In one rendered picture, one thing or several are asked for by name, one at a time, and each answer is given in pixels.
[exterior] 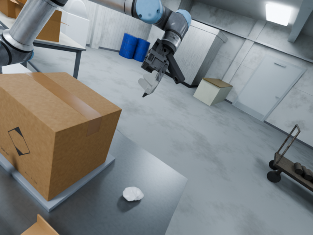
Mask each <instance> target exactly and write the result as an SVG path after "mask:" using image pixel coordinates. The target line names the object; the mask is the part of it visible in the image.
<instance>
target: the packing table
mask: <svg viewBox="0 0 313 235"><path fill-rule="evenodd" d="M15 20H16V19H15V18H11V17H7V16H6V15H5V14H3V13H2V12H1V11H0V24H1V25H2V26H3V27H4V28H5V29H11V27H12V25H13V24H14V22H15ZM33 46H35V47H41V48H50V49H56V50H62V51H68V52H75V53H76V58H75V67H74V73H73V77H74V78H76V79H77V78H78V72H79V66H80V60H81V54H82V50H83V51H86V49H85V48H84V47H83V46H81V45H80V44H78V43H77V42H75V41H74V40H72V39H71V38H69V37H68V36H66V35H65V34H64V33H62V32H60V37H59V42H54V41H46V40H40V39H35V40H34V41H33ZM28 63H29V64H30V65H31V66H32V67H33V68H34V69H35V70H36V71H37V72H41V71H40V70H39V69H38V68H37V67H36V66H35V65H34V64H33V63H32V62H31V61H28ZM20 64H21V65H22V66H24V67H25V68H27V62H25V63H20ZM41 73H42V72H41Z"/></svg>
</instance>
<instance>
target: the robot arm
mask: <svg viewBox="0 0 313 235"><path fill-rule="evenodd" d="M67 1H68V0H27V2H26V3H25V5H24V7H23V9H22V10H21V12H20V14H19V15H18V17H17V19H16V20H15V22H14V24H13V25H12V27H11V29H5V30H4V31H3V32H2V34H1V36H0V74H3V72H2V67H3V66H7V65H12V64H17V63H25V62H28V61H30V60H31V59H32V58H33V56H34V51H33V50H34V46H33V41H34V40H35V39H36V37H37V35H38V34H39V33H40V31H41V30H42V29H43V27H44V26H45V24H46V23H47V21H48V20H49V18H50V17H51V16H52V14H53V13H54V11H55V10H56V8H57V7H64V6H65V4H66V3H67ZM89 1H91V2H93V3H96V4H99V5H102V6H104V7H107V8H110V9H113V10H115V11H118V12H120V13H123V14H126V15H129V16H131V17H134V18H136V19H139V20H141V21H143V22H145V23H148V24H153V25H155V26H156V27H158V28H159V29H161V30H163V31H164V34H163V36H162V38H161V39H159V38H157V40H156V41H155V43H154V45H153V46H152V48H151V49H150V50H149V52H148V55H147V56H146V57H145V59H144V62H143V63H142V65H141V68H142V69H144V70H145V71H147V72H149V73H151V74H147V73H145V74H144V75H143V77H144V79H143V78H140V79H139V80H138V83H139V84H140V85H141V87H142V88H143V89H144V90H145V91H144V93H143V96H142V97H145V96H147V95H150V94H151V93H153V92H154V91H155V89H156V87H157V86H158V84H159V82H160V81H161V79H162V77H163V76H164V74H165V72H166V70H167V69H168V71H169V72H170V74H171V76H172V78H173V80H174V82H175V83H176V84H179V83H181V82H183V81H184V80H185V77H184V75H183V74H182V72H181V70H180V68H179V66H178V64H177V62H176V60H175V58H174V56H173V55H174V54H175V52H176V51H177V49H178V47H179V45H180V44H181V42H182V40H183V38H184V36H185V34H186V33H187V31H188V29H189V26H190V24H191V15H190V14H189V12H187V11H186V10H182V9H179V10H177V11H176V12H174V11H172V10H170V9H169V8H167V7H166V6H164V5H163V4H162V2H161V0H89Z"/></svg>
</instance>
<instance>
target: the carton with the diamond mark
mask: <svg viewBox="0 0 313 235"><path fill-rule="evenodd" d="M121 112H122V109H121V108H120V107H118V106H117V105H115V104H114V103H112V102H111V101H109V100H108V99H106V98H104V97H103V96H101V95H100V94H98V93H97V92H95V91H94V90H92V89H91V88H90V87H88V86H86V85H85V84H83V83H82V82H80V81H79V80H77V79H76V78H74V77H73V76H71V75H70V74H68V73H67V72H52V73H41V72H25V73H10V74H0V153H1V154H2V155H3V156H4V157H5V158H6V159H7V160H8V161H9V162H10V163H11V164H12V165H13V166H14V167H15V168H16V170H17V171H18V172H19V173H20V174H21V175H22V176H23V177H24V178H25V179H26V180H27V181H28V182H29V183H30V184H31V185H32V186H33V187H34V188H35V189H36V190H37V191H38V192H39V193H40V194H41V195H42V196H43V198H44V199H45V200H46V201H50V200H51V199H52V198H54V197H55V196H57V195H58V194H60V193H61V192H62V191H64V190H65V189H67V188H68V187H70V186H71V185H73V184H74V183H75V182H77V181H78V180H80V179H81V178H83V177H84V176H85V175H87V174H88V173H90V172H91V171H93V170H94V169H96V168H97V167H98V166H100V165H101V164H103V163H104V162H105V161H106V157H107V155H108V152H109V148H110V145H111V142H112V139H113V136H114V133H115V130H116V127H117V123H118V120H119V117H120V114H121Z"/></svg>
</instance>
